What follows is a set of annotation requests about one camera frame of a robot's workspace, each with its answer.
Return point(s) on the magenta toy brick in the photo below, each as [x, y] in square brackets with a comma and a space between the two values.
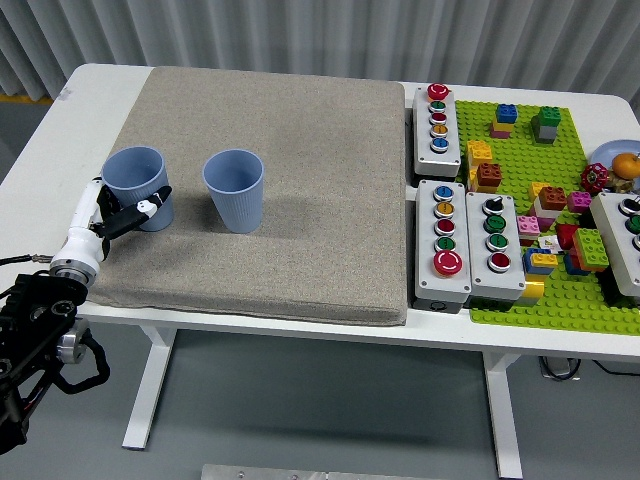
[579, 201]

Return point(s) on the red toy brick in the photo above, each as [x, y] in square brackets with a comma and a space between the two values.
[566, 236]

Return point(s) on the grey pleated curtain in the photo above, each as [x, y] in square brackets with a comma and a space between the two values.
[475, 40]

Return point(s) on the grey toy brick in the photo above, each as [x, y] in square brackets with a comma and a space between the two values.
[547, 134]

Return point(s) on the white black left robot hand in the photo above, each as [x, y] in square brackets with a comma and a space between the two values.
[80, 245]

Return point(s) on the brown toy brick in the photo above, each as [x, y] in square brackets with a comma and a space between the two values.
[489, 175]

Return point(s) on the pale blue plate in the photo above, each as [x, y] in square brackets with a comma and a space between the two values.
[612, 149]

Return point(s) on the grey box with selector switch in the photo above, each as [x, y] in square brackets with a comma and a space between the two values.
[480, 270]

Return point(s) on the grey metal floor plate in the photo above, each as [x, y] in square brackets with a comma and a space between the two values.
[280, 472]

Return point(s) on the orange-brown toy brick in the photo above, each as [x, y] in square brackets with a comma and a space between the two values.
[552, 197]

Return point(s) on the dark blue toy brick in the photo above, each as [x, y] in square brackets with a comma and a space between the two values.
[575, 265]

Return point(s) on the blue ribbed plastic cup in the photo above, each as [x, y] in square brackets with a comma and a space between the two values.
[240, 205]
[135, 167]

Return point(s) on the orange fruit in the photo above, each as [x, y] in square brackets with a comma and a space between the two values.
[626, 165]

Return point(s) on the grey button box black buttons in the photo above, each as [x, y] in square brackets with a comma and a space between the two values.
[612, 235]

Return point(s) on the large green toy brick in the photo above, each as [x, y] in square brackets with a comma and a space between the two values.
[591, 247]

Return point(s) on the grey-brown fabric mat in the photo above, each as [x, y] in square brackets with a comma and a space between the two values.
[300, 200]

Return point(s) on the red valve handwheel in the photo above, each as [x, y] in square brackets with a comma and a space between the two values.
[594, 177]

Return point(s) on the grey box large red button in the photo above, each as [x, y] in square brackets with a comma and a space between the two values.
[425, 235]

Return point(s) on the green studded baseplate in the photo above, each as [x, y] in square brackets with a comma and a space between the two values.
[522, 150]

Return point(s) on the translucent yellow toy brick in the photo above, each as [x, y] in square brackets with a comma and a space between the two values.
[532, 290]

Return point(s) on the grey five-button control box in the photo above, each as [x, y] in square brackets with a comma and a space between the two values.
[450, 160]

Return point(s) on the white table leg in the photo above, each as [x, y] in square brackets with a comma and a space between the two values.
[150, 385]
[505, 425]

